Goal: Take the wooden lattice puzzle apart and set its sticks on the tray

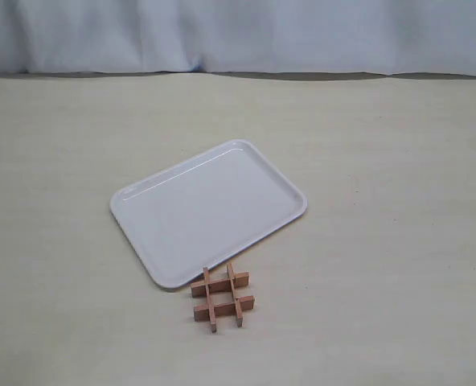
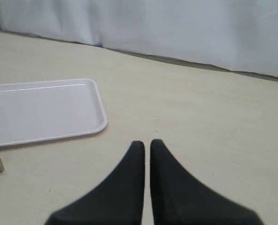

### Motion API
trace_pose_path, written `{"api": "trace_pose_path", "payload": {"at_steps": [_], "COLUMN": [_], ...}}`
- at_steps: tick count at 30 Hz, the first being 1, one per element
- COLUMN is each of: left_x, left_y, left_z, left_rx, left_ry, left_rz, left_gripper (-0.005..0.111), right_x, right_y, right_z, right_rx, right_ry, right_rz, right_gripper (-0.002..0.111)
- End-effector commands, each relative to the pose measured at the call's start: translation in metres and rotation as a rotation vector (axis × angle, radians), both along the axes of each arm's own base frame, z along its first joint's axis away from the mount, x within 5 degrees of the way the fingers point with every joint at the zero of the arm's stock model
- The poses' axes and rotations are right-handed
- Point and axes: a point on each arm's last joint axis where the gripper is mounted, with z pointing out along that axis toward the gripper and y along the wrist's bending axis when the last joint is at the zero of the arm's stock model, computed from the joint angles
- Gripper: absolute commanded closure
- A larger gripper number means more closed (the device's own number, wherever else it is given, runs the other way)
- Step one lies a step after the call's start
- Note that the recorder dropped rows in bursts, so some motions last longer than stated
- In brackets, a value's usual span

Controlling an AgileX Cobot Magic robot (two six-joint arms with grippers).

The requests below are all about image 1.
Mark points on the white plastic tray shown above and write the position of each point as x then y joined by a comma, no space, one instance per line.
204,210

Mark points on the notched wooden piece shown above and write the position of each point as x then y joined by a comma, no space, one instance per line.
240,280
223,309

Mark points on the white backdrop cloth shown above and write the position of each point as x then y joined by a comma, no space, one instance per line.
385,37

